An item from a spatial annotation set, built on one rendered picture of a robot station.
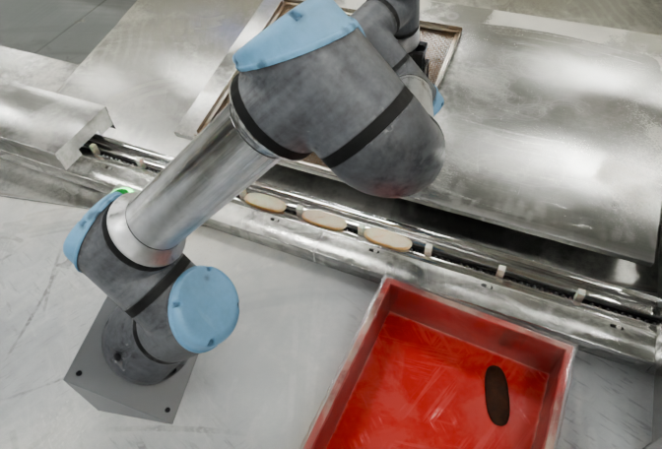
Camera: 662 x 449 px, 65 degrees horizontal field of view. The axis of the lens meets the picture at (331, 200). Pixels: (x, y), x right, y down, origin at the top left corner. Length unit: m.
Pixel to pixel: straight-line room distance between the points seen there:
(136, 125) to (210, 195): 0.88
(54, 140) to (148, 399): 0.68
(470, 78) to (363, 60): 0.81
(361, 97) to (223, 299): 0.41
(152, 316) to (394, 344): 0.43
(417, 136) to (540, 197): 0.63
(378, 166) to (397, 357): 0.52
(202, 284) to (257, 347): 0.26
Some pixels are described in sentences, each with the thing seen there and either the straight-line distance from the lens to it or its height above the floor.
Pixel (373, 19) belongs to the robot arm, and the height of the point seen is 1.25.
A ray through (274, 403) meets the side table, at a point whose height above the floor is 0.82.
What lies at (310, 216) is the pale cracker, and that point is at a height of 0.86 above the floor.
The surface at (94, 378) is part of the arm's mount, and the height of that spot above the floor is 0.93.
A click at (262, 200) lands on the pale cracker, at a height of 0.86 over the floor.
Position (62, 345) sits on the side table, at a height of 0.82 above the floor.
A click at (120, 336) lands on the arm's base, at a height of 0.97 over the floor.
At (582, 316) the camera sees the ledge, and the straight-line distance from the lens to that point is 1.02.
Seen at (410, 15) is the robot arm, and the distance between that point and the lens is 0.97.
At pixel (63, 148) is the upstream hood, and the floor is 0.91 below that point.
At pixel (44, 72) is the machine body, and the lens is 1.84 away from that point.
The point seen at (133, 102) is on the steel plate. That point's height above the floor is 0.82.
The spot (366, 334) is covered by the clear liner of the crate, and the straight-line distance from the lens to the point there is 0.87.
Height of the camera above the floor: 1.70
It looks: 49 degrees down
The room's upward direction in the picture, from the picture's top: 5 degrees counter-clockwise
